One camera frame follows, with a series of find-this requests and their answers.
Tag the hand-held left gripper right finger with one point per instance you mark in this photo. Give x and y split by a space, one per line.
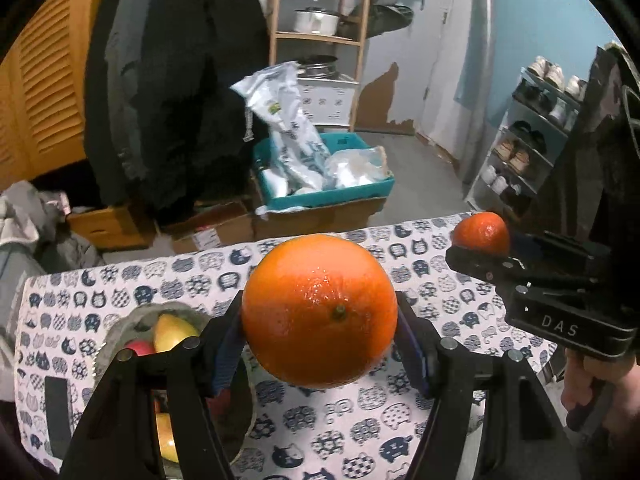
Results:
415 355

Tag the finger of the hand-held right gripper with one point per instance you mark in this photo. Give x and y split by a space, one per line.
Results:
480 262
530 245

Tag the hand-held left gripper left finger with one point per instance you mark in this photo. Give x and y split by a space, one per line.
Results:
227 360

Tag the small orange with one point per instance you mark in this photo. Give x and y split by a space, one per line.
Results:
480 232

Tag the yellow apple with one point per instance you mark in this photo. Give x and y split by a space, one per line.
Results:
172 332

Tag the pink red apple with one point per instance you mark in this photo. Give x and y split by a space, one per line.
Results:
142 347

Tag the green apple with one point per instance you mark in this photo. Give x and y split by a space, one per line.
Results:
165 440

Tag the large orange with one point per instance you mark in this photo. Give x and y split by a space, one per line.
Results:
320 305

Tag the green glass bowl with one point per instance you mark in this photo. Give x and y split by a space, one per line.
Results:
125 327

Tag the person's right hand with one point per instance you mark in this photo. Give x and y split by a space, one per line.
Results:
625 400

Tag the grey shoe rack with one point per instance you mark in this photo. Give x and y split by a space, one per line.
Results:
537 152

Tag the cat print tablecloth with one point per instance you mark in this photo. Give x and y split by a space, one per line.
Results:
325 420

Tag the teal crate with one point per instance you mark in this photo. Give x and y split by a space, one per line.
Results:
350 192

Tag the clear plastic bag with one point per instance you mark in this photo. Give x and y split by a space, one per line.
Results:
355 167

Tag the large cardboard box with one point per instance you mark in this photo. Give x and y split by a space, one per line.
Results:
320 220

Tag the group of shoes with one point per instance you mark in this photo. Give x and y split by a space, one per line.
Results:
545 72

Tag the wooden drawer box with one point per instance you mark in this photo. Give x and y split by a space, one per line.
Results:
110 230

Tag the black rectangular strip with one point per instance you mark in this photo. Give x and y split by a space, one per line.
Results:
57 415

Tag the silver metal panel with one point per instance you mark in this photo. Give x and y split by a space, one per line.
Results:
477 60

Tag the white door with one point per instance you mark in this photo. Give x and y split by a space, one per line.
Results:
440 60

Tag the white patterned storage box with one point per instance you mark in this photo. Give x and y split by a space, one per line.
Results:
330 102

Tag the pile of grey clothes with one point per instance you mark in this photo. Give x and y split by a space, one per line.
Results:
30 260

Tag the white printed plastic bag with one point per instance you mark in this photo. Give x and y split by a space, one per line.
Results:
285 125

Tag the steel pot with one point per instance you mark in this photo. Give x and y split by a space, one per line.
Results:
320 67

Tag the grey hanging bags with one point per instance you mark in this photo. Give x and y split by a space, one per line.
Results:
385 15

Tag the black coat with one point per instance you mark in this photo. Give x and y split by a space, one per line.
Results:
200 85

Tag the white pot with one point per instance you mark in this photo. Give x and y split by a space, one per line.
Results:
315 22

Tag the grey jacket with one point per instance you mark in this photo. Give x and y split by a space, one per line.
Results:
125 85

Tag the wooden shelf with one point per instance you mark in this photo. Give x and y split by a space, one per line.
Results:
276 10

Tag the wooden louvered cabinet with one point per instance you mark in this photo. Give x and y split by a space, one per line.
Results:
45 85

